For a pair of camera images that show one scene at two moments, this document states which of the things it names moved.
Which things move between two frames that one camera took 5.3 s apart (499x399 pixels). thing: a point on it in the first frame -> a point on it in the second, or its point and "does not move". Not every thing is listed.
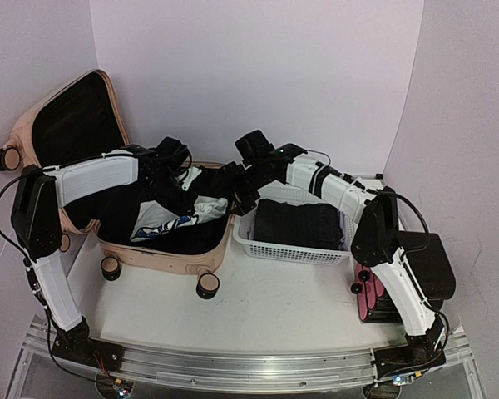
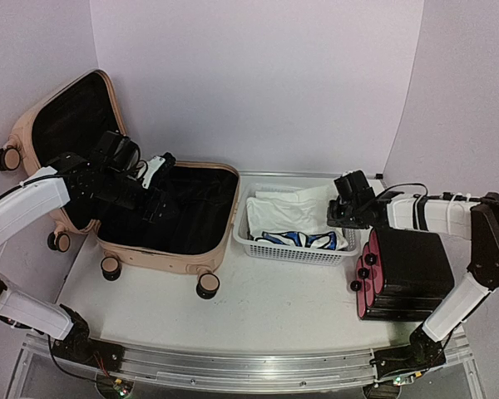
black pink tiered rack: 430,266 does not move
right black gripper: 244,203 -> 333,219
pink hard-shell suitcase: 175,219 does not move
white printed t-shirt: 150,219 -> 297,218
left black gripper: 186,207 -> 156,203
